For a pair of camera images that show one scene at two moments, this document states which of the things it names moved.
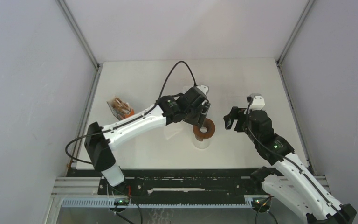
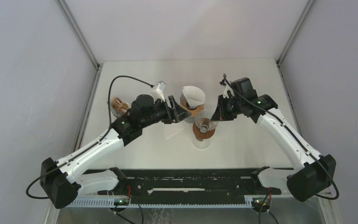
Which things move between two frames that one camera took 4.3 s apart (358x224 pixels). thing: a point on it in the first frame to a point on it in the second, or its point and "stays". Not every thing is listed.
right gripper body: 241,117 to 231,108
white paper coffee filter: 172,129 stays
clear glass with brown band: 201,144 stays
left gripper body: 197,117 to 170,116
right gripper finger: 229,120 to 217,115
